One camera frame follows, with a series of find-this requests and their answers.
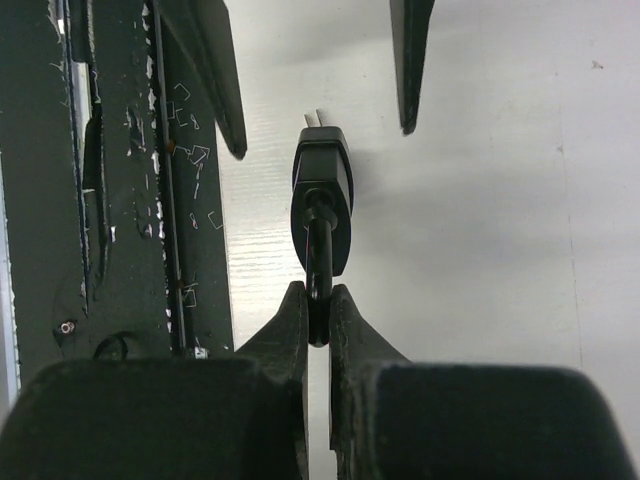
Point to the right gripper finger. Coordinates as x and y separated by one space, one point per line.
241 416
392 418

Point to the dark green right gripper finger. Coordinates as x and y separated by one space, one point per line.
204 35
410 25

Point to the keys of black padlock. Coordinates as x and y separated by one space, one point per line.
315 118

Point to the black padlock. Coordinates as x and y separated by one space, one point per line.
320 217

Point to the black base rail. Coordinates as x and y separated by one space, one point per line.
112 237

